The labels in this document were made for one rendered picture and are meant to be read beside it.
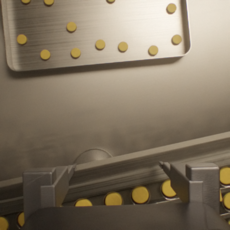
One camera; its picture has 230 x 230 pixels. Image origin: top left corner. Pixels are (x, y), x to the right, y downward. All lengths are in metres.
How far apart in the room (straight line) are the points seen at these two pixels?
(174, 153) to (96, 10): 0.21
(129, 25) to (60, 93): 0.11
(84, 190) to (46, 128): 0.17
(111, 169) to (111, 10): 0.21
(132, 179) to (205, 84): 0.19
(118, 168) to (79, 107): 0.16
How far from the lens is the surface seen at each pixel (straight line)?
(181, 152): 0.20
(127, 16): 0.35
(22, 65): 0.35
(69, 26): 0.35
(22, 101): 0.35
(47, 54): 0.34
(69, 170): 0.16
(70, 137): 0.34
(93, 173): 0.19
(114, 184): 0.19
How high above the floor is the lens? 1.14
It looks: 88 degrees down
